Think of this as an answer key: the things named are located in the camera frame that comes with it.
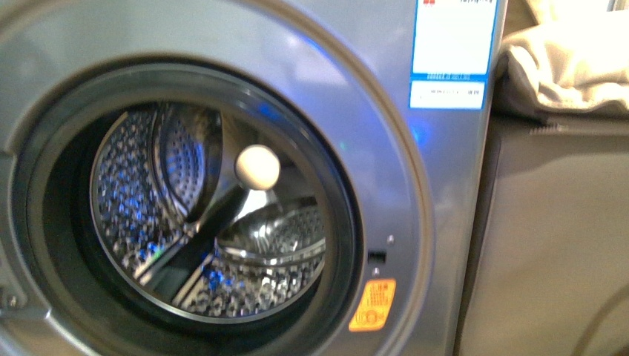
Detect grey front-load washing machine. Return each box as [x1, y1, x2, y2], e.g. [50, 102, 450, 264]
[1, 1, 506, 355]

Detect cream round drum hub cap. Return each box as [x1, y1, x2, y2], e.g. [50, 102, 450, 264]
[234, 145, 280, 191]

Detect orange warning sticker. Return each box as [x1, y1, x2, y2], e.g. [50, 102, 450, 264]
[348, 279, 397, 332]

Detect steel perforated washer drum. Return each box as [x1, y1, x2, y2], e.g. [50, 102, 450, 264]
[90, 102, 326, 324]

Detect blue white energy label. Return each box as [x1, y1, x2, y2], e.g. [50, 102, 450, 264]
[409, 0, 498, 111]

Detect grey cabinet beside washer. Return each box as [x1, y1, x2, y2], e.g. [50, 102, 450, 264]
[454, 116, 628, 355]

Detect beige folded cloth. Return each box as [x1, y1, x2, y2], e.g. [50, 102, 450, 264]
[493, 1, 628, 119]

